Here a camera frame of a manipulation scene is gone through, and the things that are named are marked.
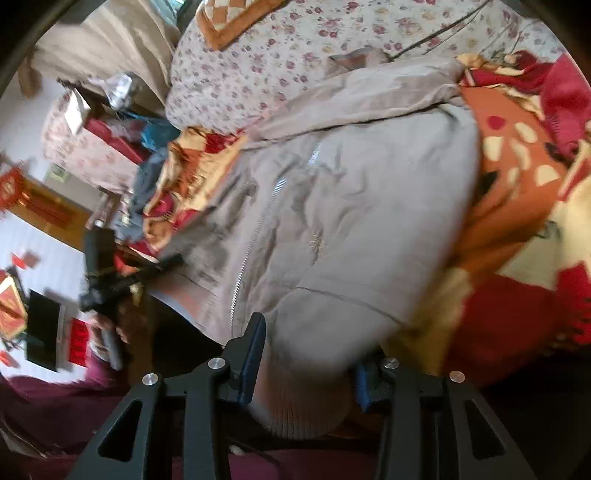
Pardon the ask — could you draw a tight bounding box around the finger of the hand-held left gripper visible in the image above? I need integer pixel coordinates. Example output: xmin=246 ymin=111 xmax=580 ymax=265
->
xmin=113 ymin=254 xmax=184 ymax=296

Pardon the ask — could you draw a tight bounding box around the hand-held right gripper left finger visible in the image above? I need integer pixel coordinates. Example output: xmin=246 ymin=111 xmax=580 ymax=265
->
xmin=67 ymin=312 xmax=267 ymax=480

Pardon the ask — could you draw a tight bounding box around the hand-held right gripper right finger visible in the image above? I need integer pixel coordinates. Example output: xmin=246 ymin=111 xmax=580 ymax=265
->
xmin=355 ymin=356 xmax=539 ymax=480

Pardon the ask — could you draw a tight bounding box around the grey zip jacket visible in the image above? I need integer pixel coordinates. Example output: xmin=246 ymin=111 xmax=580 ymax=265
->
xmin=152 ymin=46 xmax=485 ymax=439

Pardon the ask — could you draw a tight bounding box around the person's left forearm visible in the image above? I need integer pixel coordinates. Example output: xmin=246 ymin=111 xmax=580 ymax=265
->
xmin=0 ymin=353 xmax=137 ymax=418

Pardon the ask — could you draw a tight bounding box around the person's left hand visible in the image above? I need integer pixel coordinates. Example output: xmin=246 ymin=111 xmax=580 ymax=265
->
xmin=90 ymin=314 xmax=134 ymax=365

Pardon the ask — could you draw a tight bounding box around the wooden door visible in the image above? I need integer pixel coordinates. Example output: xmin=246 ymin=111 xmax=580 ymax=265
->
xmin=9 ymin=178 xmax=94 ymax=254

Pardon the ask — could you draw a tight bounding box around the black screen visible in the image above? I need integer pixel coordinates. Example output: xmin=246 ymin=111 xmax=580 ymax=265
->
xmin=25 ymin=289 xmax=66 ymax=373

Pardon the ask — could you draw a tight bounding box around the grey-blue cloth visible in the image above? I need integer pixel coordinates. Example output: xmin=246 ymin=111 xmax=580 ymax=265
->
xmin=128 ymin=147 xmax=172 ymax=220

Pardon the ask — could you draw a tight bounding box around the floral furniture cover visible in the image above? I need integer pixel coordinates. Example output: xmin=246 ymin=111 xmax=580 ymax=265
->
xmin=41 ymin=90 xmax=145 ymax=195

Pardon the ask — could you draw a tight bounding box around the red box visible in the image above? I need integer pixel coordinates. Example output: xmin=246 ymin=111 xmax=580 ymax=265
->
xmin=84 ymin=117 xmax=149 ymax=165

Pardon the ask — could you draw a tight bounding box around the blue plastic bag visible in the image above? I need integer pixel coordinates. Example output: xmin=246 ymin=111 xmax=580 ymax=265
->
xmin=140 ymin=117 xmax=182 ymax=152

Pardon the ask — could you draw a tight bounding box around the white card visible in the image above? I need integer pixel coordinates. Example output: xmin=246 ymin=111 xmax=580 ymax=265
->
xmin=64 ymin=90 xmax=92 ymax=136

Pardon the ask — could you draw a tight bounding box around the clear plastic bag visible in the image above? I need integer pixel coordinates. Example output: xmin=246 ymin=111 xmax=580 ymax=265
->
xmin=102 ymin=71 xmax=140 ymax=110

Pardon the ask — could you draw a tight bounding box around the beige curtain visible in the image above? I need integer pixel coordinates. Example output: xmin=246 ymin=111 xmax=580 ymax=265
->
xmin=31 ymin=0 xmax=182 ymax=104

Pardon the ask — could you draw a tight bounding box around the floral quilt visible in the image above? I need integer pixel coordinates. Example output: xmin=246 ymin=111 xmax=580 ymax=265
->
xmin=164 ymin=0 xmax=568 ymax=136

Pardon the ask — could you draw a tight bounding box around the red orange printed blanket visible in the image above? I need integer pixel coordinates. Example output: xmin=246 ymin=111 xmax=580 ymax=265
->
xmin=134 ymin=50 xmax=591 ymax=391

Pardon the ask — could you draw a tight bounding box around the small red wall paper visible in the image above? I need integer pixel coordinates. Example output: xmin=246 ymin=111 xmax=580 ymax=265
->
xmin=11 ymin=250 xmax=41 ymax=269

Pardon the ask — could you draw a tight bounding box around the red paper wall decoration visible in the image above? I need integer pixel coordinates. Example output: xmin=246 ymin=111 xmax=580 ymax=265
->
xmin=68 ymin=318 xmax=92 ymax=366

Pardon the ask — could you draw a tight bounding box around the red framed wall picture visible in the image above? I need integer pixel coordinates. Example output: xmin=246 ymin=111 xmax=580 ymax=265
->
xmin=0 ymin=271 xmax=29 ymax=340

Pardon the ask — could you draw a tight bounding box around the red knot wall ornament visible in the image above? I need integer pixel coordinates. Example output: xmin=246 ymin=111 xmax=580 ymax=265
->
xmin=0 ymin=167 xmax=25 ymax=214

